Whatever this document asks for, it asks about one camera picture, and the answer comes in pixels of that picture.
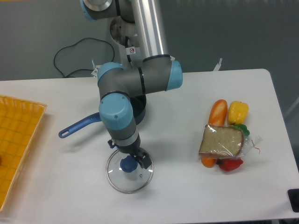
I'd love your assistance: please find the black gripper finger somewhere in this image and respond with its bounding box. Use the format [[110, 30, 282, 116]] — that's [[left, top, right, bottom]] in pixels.
[[134, 150, 152, 169]]

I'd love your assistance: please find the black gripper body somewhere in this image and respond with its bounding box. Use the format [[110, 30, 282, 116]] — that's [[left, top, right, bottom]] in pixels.
[[108, 134, 141, 156]]

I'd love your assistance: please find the glass lid blue knob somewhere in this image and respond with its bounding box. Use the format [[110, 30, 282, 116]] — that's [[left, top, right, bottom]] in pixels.
[[106, 150, 154, 194]]

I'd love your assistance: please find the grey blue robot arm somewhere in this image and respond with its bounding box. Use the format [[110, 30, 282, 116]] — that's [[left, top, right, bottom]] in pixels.
[[80, 0, 183, 169]]

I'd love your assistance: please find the dark blue saucepan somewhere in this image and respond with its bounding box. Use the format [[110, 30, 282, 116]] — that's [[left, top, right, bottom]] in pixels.
[[58, 95, 147, 139]]

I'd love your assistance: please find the orange toy carrot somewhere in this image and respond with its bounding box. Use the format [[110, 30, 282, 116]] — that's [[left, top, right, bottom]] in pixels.
[[201, 157, 216, 168]]

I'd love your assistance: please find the bagged bread slice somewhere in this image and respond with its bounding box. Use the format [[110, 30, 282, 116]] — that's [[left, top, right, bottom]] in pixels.
[[199, 125, 263, 159]]

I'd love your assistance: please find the red toy bell pepper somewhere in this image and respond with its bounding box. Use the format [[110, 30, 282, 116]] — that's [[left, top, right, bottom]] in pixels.
[[216, 158, 243, 172]]

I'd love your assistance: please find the orange toy baguette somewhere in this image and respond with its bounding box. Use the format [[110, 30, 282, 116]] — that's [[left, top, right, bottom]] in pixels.
[[208, 99, 228, 126]]

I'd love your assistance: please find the green toy pepper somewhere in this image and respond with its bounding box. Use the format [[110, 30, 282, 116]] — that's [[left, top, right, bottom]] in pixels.
[[233, 124, 250, 137]]

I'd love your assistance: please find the yellow toy bell pepper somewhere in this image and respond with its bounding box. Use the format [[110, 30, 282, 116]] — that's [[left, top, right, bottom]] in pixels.
[[227, 101, 249, 125]]

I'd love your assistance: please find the yellow plastic basket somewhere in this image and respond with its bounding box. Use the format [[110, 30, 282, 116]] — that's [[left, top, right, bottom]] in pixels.
[[0, 95, 47, 211]]

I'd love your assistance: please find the black object at table corner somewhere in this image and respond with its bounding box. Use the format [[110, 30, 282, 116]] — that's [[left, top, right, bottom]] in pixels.
[[287, 189, 299, 213]]

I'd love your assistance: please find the white table leg bracket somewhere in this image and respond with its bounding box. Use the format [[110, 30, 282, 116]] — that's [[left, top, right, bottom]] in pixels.
[[213, 58, 222, 71]]

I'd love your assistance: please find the black floor cable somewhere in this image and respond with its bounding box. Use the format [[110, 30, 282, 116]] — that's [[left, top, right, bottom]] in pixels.
[[53, 37, 117, 78]]

